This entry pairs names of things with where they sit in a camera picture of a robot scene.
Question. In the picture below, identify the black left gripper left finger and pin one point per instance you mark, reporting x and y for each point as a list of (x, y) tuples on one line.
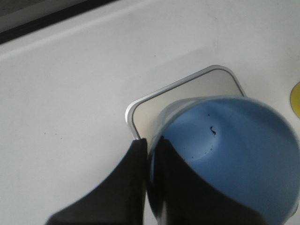
[(118, 200)]

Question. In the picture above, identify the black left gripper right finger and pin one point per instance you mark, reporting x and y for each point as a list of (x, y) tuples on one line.
[(179, 196)]

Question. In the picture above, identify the light blue plastic cup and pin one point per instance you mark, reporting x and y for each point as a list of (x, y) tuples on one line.
[(241, 147)]

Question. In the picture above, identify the yellow squeeze bottle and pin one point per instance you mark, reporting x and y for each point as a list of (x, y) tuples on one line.
[(295, 99)]

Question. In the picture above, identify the silver electronic kitchen scale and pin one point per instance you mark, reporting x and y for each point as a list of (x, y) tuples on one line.
[(215, 80)]

